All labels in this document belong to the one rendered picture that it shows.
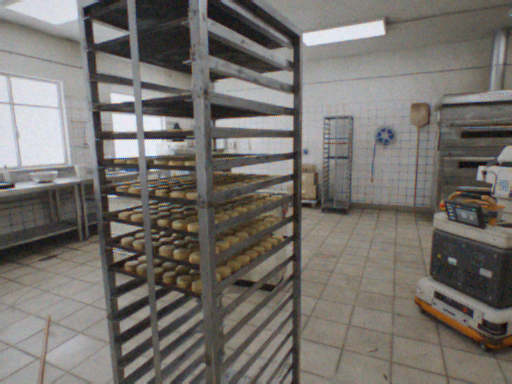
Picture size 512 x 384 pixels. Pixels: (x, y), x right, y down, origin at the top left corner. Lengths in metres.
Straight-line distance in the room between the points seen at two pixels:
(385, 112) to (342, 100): 0.85
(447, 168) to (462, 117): 0.77
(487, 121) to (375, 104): 1.93
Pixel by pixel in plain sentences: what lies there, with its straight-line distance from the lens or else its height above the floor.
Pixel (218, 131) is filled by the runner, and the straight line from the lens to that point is 0.87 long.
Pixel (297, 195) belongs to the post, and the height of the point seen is 1.15.
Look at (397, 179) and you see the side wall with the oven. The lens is 6.58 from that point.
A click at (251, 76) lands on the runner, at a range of 1.04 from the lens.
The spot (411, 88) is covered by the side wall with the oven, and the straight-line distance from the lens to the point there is 6.60.
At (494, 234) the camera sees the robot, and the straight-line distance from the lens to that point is 2.50.
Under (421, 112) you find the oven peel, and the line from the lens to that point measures 6.51.
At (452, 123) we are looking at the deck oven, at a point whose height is 1.60.
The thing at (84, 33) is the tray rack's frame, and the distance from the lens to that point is 1.17.
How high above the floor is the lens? 1.38
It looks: 9 degrees down
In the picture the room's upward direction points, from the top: 1 degrees counter-clockwise
